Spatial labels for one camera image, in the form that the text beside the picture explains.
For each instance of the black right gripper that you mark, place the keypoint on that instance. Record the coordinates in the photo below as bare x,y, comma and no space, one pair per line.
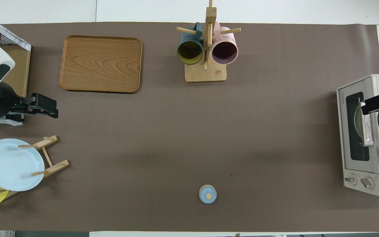
378,101

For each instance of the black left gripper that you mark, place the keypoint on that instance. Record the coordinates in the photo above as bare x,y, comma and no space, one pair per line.
28,105

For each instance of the beige oven knob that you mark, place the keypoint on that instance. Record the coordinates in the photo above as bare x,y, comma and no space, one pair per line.
368,183

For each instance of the wooden shelf box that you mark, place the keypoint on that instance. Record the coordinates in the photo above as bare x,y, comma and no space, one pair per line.
18,72

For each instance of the wooden plate rack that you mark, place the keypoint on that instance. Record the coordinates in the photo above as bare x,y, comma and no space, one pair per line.
56,166

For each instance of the wooden serving tray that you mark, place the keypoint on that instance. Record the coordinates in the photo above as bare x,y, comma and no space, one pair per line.
100,64

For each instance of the light blue plate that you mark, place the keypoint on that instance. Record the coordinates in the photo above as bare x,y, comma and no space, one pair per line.
10,168

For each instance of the white checked cloth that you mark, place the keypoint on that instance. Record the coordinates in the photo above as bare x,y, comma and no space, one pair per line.
15,38

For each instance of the brown table mat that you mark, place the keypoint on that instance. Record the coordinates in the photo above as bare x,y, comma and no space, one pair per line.
176,131

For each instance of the white perforated crate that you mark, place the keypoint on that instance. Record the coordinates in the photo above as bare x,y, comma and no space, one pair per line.
2,234

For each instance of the dark blue mug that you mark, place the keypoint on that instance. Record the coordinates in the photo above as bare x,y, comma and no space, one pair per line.
189,52

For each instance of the pink mug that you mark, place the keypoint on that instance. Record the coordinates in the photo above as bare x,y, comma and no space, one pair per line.
224,52

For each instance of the wooden mug tree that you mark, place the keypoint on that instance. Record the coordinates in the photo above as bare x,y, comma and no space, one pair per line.
206,74

